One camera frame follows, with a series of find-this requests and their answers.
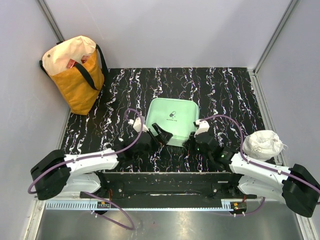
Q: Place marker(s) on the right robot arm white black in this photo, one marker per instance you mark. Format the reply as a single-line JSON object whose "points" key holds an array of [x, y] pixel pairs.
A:
{"points": [[293, 186]]}

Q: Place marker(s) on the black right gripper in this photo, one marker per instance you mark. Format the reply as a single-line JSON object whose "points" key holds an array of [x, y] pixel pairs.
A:
{"points": [[189, 143]]}

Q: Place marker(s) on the white crumpled cloth bag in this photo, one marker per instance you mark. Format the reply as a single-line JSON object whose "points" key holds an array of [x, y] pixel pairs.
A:
{"points": [[263, 145]]}

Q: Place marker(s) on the orange tote bag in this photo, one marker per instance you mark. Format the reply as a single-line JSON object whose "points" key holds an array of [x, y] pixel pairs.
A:
{"points": [[78, 68]]}

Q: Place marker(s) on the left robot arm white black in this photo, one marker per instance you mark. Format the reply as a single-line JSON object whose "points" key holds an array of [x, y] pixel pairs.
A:
{"points": [[66, 174]]}

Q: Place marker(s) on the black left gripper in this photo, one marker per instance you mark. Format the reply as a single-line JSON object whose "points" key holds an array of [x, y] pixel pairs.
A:
{"points": [[162, 138]]}

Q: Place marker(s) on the mint green medicine case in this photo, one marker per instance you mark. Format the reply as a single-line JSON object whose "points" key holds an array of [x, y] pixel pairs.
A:
{"points": [[175, 116]]}

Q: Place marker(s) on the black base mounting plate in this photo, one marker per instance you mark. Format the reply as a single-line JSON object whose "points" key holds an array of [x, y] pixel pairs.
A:
{"points": [[161, 190]]}

